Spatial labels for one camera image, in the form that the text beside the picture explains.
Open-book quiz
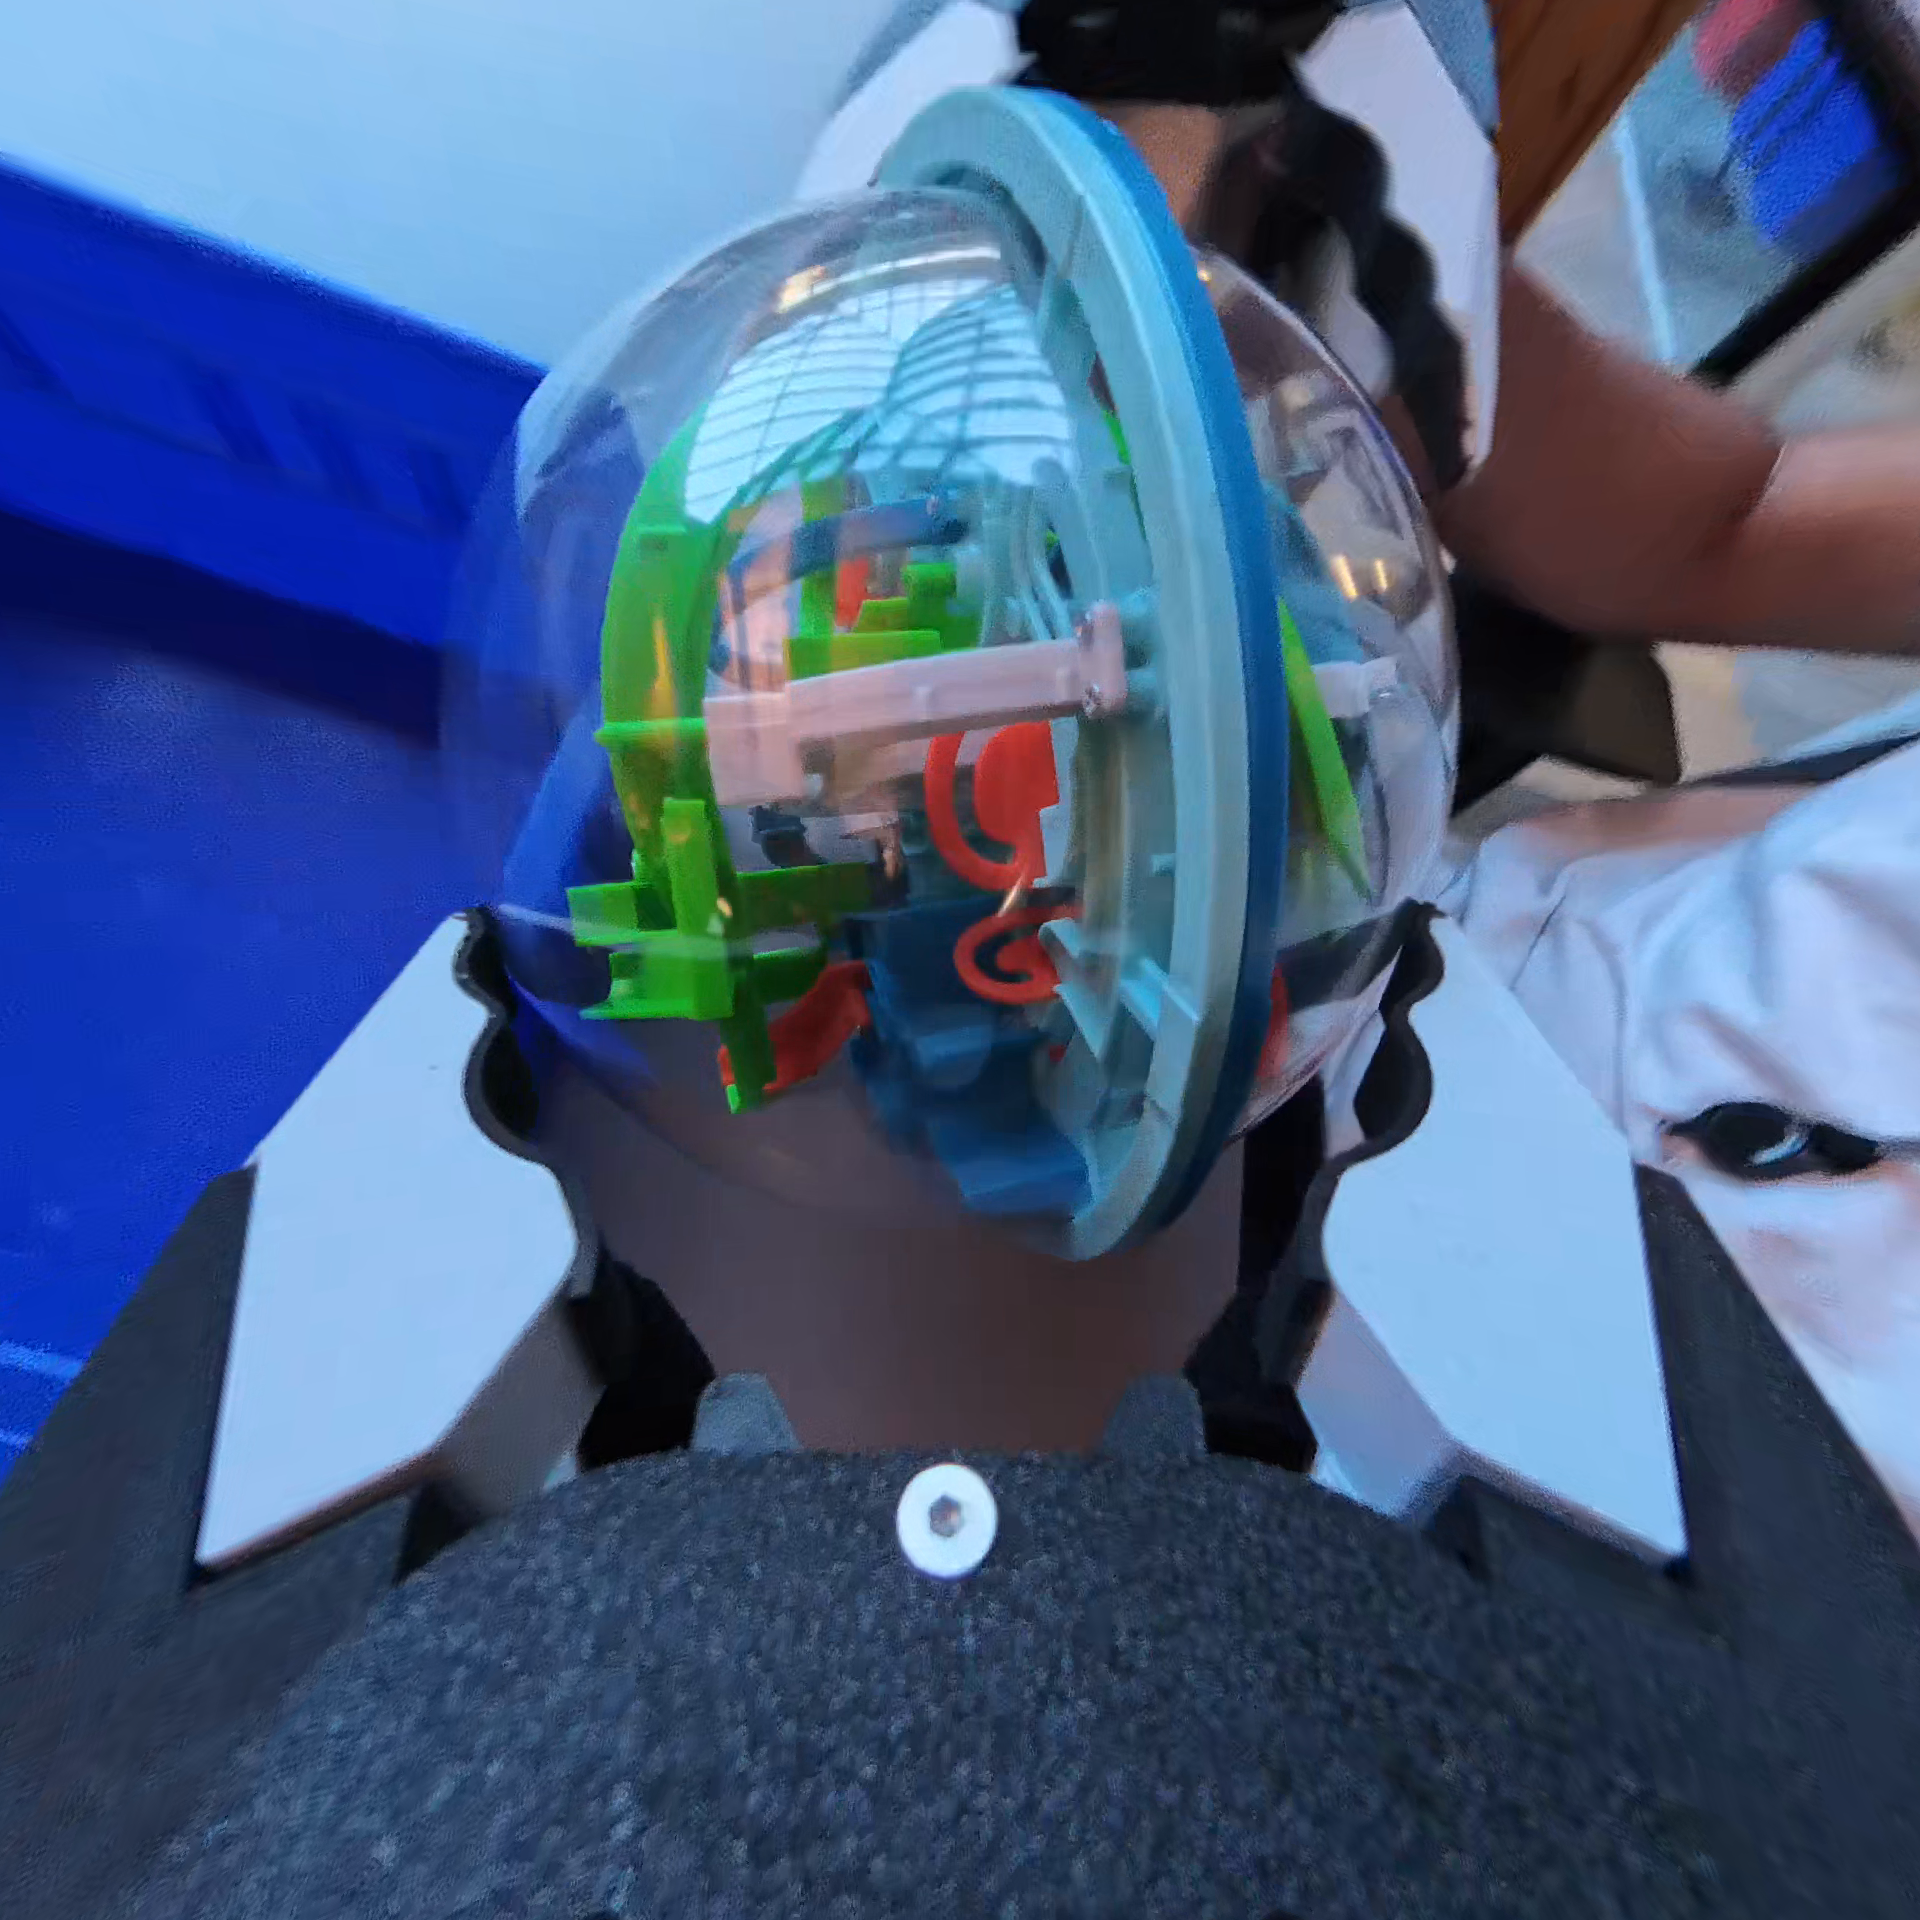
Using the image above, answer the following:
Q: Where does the black lanyard strap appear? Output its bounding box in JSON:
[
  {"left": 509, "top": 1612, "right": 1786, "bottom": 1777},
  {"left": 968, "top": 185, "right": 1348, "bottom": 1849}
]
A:
[{"left": 1659, "top": 1103, "right": 1896, "bottom": 1183}]

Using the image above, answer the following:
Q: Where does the large blue plastic bin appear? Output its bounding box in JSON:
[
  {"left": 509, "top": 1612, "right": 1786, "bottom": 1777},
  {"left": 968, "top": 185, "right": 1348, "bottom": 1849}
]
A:
[{"left": 0, "top": 152, "right": 636, "bottom": 1482}]

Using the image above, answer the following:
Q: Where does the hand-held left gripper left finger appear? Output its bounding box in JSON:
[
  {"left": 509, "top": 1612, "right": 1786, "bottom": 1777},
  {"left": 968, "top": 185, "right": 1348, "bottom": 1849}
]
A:
[{"left": 193, "top": 909, "right": 603, "bottom": 1576}]

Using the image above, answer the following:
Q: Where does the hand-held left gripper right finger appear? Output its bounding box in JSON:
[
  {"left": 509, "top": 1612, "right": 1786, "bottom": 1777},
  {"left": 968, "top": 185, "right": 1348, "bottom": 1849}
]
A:
[{"left": 1271, "top": 896, "right": 1689, "bottom": 1568}]

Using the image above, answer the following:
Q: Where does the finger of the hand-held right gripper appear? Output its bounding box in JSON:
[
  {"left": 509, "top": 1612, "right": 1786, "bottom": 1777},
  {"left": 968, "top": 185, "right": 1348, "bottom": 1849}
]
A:
[
  {"left": 809, "top": 0, "right": 1051, "bottom": 189},
  {"left": 1211, "top": 0, "right": 1503, "bottom": 498}
]

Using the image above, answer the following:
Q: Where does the clear plastic maze ball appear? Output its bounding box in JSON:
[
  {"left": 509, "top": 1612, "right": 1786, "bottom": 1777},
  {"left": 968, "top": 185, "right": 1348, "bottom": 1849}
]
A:
[{"left": 440, "top": 83, "right": 1466, "bottom": 1265}]

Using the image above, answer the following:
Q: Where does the person in white shirt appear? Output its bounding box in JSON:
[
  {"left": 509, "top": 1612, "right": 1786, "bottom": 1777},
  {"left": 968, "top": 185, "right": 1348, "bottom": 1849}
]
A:
[{"left": 1317, "top": 701, "right": 1920, "bottom": 1539}]

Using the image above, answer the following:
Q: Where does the person's right forearm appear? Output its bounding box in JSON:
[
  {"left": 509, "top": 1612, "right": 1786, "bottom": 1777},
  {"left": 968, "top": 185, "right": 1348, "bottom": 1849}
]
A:
[{"left": 1428, "top": 267, "right": 1920, "bottom": 667}]

